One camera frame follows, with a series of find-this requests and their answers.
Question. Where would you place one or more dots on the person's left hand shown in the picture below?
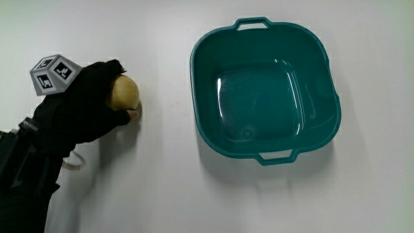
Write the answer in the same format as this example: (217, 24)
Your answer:
(74, 110)

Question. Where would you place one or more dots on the yellow potato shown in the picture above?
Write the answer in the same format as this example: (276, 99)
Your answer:
(124, 93)

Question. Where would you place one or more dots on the person's left forearm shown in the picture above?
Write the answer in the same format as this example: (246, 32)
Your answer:
(22, 181)

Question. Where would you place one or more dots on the white desk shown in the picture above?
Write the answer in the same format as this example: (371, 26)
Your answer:
(161, 194)

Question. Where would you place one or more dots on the teal plastic basin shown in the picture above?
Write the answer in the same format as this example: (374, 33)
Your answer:
(258, 100)

